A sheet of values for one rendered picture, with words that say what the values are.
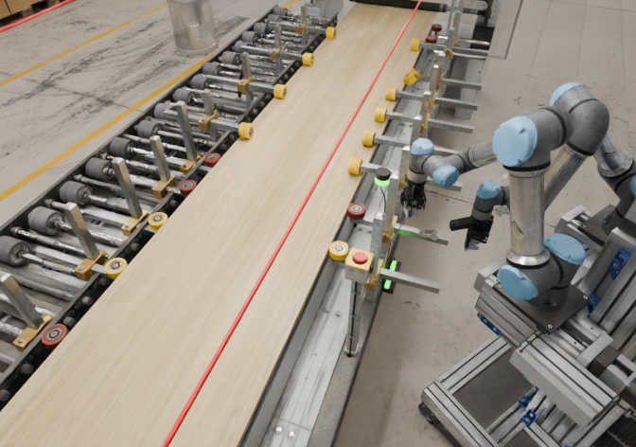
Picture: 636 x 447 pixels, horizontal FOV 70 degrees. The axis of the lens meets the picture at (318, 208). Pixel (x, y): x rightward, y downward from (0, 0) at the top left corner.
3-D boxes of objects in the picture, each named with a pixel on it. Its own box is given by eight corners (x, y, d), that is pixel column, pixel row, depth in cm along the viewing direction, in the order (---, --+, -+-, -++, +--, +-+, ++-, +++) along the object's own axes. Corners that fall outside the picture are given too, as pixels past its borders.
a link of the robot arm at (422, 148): (423, 152, 154) (407, 140, 159) (418, 178, 161) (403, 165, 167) (441, 146, 157) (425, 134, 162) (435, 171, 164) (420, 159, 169)
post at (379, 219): (374, 295, 192) (385, 211, 159) (372, 302, 189) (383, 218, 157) (366, 294, 193) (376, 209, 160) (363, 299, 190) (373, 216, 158)
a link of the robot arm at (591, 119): (633, 123, 133) (539, 238, 164) (613, 104, 141) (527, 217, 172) (600, 116, 131) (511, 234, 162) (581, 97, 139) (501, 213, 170)
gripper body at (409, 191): (404, 210, 173) (409, 186, 165) (401, 196, 179) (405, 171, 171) (424, 210, 173) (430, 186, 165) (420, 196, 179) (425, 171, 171)
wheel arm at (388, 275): (439, 289, 181) (441, 282, 178) (437, 295, 179) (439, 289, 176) (334, 260, 192) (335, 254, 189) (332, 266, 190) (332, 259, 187)
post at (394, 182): (388, 255, 210) (400, 171, 177) (386, 260, 207) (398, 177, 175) (380, 253, 211) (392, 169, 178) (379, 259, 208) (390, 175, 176)
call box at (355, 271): (372, 269, 144) (374, 253, 139) (366, 286, 139) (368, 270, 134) (350, 263, 146) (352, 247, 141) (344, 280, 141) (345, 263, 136)
